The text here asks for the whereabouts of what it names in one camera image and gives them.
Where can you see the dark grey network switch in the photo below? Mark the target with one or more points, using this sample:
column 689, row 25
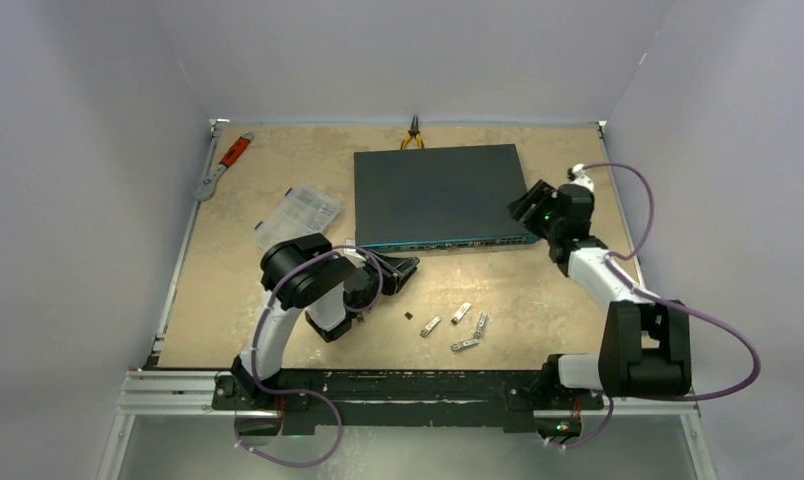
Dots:
column 438, row 198

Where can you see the aluminium frame rail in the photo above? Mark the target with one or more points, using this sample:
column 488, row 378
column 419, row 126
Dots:
column 177, row 392

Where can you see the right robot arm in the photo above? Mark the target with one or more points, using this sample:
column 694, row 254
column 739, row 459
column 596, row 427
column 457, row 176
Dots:
column 645, row 348

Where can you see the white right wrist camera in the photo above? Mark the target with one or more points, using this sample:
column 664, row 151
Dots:
column 577, row 175

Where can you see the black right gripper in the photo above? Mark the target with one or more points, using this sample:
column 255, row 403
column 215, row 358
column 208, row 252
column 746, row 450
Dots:
column 542, row 195

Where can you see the clear plastic organizer box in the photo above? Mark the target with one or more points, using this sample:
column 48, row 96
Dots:
column 304, row 210

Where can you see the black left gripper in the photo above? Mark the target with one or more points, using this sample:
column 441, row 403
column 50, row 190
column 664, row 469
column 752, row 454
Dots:
column 395, row 272

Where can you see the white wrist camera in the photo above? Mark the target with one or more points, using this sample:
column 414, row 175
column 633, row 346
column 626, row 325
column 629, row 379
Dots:
column 357, row 256
column 577, row 175

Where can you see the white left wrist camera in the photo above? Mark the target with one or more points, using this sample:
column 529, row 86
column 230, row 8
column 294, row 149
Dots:
column 357, row 256

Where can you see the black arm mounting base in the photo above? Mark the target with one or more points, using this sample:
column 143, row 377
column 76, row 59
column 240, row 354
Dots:
column 308, row 398

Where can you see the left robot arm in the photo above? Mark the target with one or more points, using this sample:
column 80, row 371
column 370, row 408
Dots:
column 308, row 276

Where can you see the red handled adjustable wrench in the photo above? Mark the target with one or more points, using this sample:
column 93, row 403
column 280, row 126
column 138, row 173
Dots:
column 206, row 187

